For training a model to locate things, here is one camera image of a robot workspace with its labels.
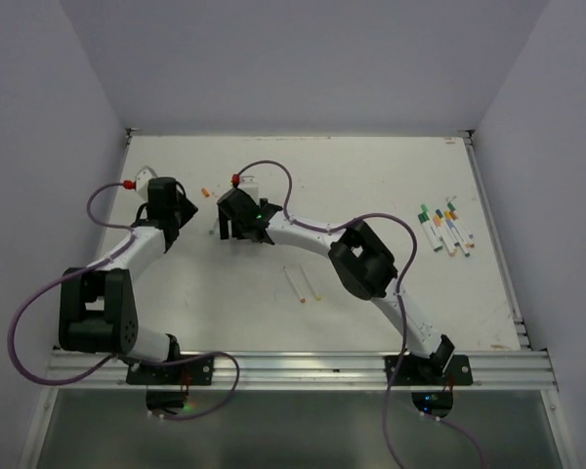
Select aluminium mounting rail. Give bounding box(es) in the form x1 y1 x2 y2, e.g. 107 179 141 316
75 351 557 391

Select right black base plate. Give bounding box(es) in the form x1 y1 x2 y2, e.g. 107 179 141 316
392 354 475 418

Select yellow marker pen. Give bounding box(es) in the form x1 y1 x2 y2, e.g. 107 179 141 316
300 266 321 301

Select blue capped marker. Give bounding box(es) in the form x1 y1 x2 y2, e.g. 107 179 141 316
435 209 471 257

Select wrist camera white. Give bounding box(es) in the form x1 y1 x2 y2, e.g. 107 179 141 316
134 166 158 200
238 175 260 201

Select light blue marker pen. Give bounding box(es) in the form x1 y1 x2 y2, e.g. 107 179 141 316
209 217 220 235

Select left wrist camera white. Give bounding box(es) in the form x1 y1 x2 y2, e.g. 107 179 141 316
134 166 158 200

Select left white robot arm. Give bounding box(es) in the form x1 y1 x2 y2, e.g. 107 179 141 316
59 177 197 384

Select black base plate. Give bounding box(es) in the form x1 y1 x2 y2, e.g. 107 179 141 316
392 354 475 418
126 357 214 418

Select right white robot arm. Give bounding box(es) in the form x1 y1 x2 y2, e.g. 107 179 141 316
217 188 455 384

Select light orange capped marker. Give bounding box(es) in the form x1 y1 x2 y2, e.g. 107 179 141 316
433 215 457 257

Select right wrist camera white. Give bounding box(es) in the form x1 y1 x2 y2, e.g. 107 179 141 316
238 175 260 201

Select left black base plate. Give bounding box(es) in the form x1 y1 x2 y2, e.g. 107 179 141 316
126 357 214 418

